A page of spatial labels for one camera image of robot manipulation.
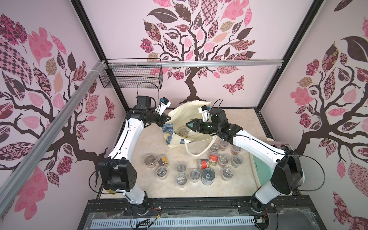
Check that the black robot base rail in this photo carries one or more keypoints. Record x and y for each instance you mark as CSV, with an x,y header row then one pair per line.
x,y
282,213

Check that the cream canvas tote bag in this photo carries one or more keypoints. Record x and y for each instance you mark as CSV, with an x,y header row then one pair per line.
x,y
178,118

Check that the white slotted cable duct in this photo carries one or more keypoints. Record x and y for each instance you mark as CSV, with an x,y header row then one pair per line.
x,y
168,223

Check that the aluminium rail back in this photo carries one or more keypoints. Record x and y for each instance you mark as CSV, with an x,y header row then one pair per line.
x,y
211,63

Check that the twelfth clear seed jar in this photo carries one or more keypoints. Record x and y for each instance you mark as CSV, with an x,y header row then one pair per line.
x,y
194,175

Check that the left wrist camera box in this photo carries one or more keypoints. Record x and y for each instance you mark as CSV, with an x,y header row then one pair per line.
x,y
164,103

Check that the aluminium rail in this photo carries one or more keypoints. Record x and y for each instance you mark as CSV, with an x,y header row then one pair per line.
x,y
211,63
20,175

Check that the yellow label jar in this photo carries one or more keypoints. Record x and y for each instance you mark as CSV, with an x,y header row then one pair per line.
x,y
163,161

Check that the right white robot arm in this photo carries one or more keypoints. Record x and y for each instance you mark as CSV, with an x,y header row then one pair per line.
x,y
286,165

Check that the eleventh clear seed jar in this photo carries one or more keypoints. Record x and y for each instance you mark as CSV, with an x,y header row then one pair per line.
x,y
214,149

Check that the mint green chrome toaster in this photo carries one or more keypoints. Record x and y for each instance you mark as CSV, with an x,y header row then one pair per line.
x,y
262,172

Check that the red label jar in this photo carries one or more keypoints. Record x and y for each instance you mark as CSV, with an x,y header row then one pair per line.
x,y
213,159

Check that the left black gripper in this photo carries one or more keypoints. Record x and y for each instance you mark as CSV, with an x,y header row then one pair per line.
x,y
163,118

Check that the black wire wall basket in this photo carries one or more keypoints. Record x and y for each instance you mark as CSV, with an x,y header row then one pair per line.
x,y
133,73

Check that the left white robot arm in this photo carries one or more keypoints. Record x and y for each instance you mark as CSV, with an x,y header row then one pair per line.
x,y
117,172

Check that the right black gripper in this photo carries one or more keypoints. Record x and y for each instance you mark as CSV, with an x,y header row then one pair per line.
x,y
203,125

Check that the clear lid seed jar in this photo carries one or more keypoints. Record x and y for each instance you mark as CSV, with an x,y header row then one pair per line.
x,y
183,132

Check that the aluminium rail left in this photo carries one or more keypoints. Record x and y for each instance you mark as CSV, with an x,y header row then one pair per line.
x,y
20,175

